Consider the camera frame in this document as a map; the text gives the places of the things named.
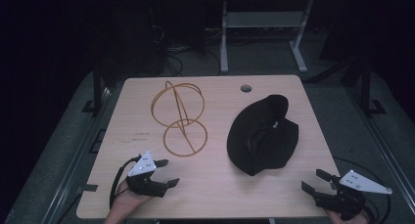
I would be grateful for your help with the white metal table frame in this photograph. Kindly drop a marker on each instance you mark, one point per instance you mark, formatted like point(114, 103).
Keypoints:
point(261, 20)

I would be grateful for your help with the black hat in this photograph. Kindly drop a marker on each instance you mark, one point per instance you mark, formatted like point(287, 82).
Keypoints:
point(254, 158)

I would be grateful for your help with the metal frame rail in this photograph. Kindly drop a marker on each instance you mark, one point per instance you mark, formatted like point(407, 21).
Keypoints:
point(73, 158)
point(383, 145)

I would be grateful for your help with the black metal stand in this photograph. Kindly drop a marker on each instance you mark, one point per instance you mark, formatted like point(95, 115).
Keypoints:
point(97, 87)
point(366, 87)

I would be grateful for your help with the person's left hand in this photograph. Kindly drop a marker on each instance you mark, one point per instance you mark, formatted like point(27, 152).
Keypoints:
point(125, 202)

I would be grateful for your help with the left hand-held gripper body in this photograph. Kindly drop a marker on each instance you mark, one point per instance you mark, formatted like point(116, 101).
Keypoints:
point(143, 183)

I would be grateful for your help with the person's right hand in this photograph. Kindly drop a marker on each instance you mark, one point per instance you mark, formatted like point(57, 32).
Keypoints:
point(342, 218)

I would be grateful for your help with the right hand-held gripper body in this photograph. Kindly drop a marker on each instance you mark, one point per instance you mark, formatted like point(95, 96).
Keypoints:
point(345, 198)

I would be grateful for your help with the grey table edge bracket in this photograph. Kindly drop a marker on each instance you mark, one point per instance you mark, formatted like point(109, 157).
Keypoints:
point(88, 187)

